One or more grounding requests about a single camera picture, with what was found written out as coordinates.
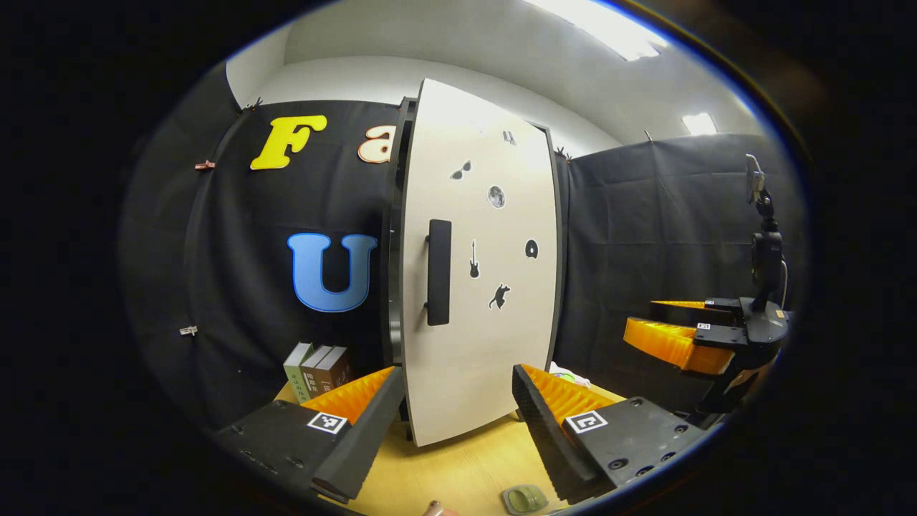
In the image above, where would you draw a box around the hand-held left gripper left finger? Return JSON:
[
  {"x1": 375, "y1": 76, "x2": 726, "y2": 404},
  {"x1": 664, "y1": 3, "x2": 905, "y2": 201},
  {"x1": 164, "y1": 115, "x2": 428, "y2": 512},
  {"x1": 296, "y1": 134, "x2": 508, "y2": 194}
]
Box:
[{"x1": 215, "y1": 367, "x2": 405, "y2": 505}]

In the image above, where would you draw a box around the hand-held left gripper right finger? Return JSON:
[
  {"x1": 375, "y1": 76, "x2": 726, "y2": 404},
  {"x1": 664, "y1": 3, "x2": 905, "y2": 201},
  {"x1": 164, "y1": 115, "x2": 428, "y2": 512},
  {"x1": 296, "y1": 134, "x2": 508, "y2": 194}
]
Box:
[{"x1": 512, "y1": 364, "x2": 706, "y2": 505}]

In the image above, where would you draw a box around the olive green coaster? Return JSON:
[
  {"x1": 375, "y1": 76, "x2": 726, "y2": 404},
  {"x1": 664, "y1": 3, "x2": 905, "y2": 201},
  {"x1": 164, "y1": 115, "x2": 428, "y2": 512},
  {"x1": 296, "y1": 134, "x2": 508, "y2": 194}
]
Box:
[{"x1": 501, "y1": 484, "x2": 549, "y2": 515}]

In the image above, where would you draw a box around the beige cabinet door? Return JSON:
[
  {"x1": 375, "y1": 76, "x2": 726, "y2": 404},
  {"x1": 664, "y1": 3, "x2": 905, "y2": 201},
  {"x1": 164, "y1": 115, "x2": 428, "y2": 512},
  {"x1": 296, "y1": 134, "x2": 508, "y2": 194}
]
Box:
[{"x1": 399, "y1": 77, "x2": 561, "y2": 449}]

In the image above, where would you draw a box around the black door handle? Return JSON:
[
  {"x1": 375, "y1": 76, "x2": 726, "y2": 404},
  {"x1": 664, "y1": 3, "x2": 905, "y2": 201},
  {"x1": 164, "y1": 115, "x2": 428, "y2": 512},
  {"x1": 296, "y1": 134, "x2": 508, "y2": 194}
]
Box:
[{"x1": 423, "y1": 219, "x2": 453, "y2": 328}]

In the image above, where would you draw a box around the grey cabinet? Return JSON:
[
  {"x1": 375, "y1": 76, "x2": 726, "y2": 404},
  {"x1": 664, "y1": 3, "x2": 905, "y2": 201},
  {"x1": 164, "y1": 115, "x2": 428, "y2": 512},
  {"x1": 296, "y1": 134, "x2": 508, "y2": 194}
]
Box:
[{"x1": 379, "y1": 96, "x2": 572, "y2": 442}]

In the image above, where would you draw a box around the white and green toy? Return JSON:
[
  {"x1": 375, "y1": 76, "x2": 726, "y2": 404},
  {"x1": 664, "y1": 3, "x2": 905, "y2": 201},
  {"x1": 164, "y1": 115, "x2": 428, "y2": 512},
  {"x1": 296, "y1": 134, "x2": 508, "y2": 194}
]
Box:
[{"x1": 547, "y1": 361, "x2": 593, "y2": 388}]

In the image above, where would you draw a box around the green book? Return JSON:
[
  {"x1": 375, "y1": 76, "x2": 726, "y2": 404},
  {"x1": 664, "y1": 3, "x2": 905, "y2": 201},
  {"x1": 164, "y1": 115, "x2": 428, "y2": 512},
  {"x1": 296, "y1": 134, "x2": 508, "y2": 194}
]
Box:
[{"x1": 284, "y1": 342, "x2": 317, "y2": 406}]

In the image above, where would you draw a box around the black backdrop cloth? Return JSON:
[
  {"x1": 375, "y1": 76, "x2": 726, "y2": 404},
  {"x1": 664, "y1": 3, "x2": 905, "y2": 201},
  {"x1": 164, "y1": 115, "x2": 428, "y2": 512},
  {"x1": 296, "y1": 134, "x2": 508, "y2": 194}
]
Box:
[{"x1": 118, "y1": 61, "x2": 810, "y2": 432}]

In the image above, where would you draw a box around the large ceiling light panel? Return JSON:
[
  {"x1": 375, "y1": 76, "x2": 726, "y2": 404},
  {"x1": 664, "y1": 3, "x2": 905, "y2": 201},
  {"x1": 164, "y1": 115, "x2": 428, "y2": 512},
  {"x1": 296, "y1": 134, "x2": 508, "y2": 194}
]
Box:
[{"x1": 522, "y1": 0, "x2": 669, "y2": 62}]

